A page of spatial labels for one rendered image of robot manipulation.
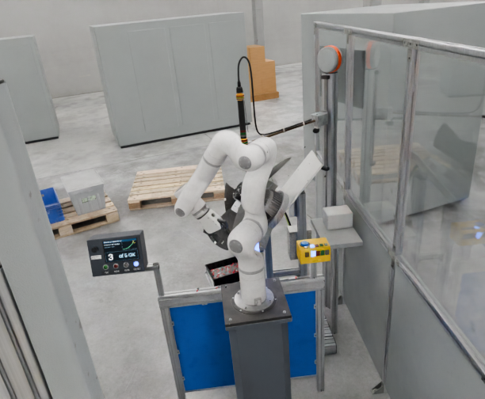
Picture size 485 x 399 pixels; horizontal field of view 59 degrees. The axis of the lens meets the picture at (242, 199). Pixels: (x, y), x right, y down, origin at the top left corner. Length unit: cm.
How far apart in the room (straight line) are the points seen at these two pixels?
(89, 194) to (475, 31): 428
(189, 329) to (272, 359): 57
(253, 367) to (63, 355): 165
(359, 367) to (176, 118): 598
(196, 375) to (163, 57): 604
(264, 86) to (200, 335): 872
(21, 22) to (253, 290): 1297
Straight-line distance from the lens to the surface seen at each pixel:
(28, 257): 53
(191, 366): 271
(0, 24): 1440
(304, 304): 248
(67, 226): 517
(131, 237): 216
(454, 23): 454
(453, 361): 202
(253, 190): 173
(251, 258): 187
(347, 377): 305
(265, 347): 212
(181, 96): 800
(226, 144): 172
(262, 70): 1063
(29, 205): 51
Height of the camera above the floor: 225
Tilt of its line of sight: 25 degrees down
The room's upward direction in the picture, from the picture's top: 5 degrees counter-clockwise
